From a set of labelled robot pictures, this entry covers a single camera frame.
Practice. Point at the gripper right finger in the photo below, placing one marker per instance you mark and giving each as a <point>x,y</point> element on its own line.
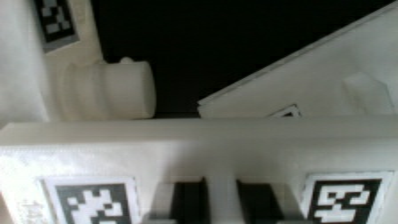
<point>268,202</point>

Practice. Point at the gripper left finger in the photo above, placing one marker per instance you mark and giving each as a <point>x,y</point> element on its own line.
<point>181,203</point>

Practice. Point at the white cabinet door panel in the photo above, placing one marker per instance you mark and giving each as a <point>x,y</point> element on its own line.
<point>83,167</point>
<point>334,80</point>

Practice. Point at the white cabinet body box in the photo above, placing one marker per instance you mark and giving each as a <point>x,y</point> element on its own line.
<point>62,84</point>

